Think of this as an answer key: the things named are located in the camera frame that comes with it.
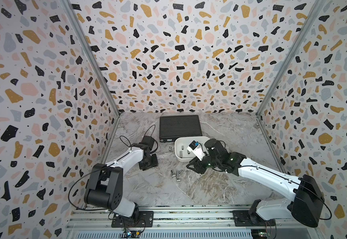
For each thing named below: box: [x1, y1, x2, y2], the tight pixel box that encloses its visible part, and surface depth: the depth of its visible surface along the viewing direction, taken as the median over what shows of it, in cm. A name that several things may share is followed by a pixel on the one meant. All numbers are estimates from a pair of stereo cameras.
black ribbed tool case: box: [159, 114, 203, 143], surface depth 110 cm
